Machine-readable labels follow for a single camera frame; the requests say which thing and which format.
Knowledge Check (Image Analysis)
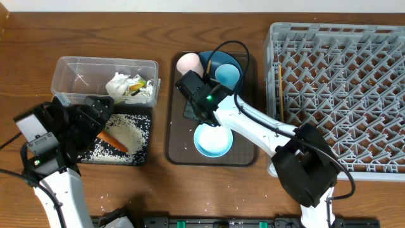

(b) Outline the grey dishwasher rack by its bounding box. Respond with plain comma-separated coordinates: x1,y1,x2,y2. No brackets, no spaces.
264,22,404,182

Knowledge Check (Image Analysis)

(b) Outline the brown serving tray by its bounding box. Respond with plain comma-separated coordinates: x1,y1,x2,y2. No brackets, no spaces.
165,51,259,167

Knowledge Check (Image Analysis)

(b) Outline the pile of white rice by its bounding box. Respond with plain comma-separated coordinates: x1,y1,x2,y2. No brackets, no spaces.
80,113,150,165

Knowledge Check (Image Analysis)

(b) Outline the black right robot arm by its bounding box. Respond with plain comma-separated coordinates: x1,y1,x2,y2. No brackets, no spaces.
176,82,342,227

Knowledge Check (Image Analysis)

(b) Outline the white paper napkin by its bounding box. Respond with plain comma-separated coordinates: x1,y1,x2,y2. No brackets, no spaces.
139,79,154,98

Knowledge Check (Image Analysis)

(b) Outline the pink cup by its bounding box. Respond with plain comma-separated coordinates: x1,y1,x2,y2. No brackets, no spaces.
176,53,204,77

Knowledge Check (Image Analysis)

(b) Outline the clear plastic bin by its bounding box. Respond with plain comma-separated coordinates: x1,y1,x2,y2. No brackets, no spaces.
51,56,160,107

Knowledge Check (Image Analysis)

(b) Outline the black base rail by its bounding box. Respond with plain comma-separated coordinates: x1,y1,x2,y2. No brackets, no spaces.
91,207,380,228

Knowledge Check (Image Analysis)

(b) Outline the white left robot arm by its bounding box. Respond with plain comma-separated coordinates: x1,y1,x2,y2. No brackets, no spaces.
14,96,114,227

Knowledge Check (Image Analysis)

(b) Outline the wooden chopstick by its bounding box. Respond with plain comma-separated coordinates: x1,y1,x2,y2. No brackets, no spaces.
206,60,211,76
278,63,284,122

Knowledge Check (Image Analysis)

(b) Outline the yellow green snack wrapper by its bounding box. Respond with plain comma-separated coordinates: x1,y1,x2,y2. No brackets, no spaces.
123,75,146,96

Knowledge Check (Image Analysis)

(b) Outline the orange carrot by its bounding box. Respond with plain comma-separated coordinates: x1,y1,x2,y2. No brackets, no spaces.
97,130,128,153

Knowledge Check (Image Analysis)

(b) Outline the white tissue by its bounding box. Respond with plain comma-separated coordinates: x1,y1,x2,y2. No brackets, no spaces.
105,72,130,96

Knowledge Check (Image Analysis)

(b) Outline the light blue bowl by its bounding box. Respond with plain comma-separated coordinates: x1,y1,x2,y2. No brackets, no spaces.
193,124,234,158

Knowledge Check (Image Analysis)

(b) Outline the black plastic tray bin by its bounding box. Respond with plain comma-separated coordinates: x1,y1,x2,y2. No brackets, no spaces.
77,106,152,167

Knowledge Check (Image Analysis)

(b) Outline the light blue cup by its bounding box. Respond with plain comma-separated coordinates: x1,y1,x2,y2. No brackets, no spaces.
215,64,240,90

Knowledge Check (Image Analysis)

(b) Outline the dark blue plate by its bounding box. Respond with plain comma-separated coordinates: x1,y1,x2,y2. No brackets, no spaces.
198,51,242,94

